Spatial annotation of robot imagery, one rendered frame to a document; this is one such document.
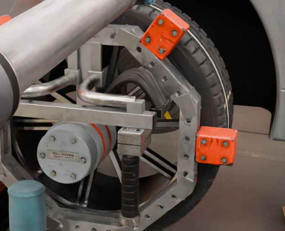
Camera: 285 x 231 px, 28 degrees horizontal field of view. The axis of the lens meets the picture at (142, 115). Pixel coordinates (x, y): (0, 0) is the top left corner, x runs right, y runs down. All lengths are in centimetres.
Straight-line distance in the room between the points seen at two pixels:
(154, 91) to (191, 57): 20
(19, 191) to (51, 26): 68
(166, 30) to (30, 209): 52
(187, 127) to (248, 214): 170
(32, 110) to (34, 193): 25
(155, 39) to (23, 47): 62
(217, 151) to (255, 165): 229
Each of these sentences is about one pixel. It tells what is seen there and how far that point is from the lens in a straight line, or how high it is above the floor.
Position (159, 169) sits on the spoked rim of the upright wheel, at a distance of 150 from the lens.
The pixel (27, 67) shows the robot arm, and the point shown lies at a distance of 72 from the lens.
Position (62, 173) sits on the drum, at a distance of 130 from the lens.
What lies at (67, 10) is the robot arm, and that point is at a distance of 83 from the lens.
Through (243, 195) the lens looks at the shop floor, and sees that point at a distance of 320.
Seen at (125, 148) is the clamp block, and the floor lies 92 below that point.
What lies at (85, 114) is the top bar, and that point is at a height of 97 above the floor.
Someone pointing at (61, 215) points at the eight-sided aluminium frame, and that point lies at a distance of 154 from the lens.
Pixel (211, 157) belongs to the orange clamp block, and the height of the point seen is 83.
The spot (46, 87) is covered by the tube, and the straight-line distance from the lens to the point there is 125.
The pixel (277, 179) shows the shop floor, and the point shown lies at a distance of 345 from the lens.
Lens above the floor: 131
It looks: 17 degrees down
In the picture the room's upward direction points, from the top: 1 degrees clockwise
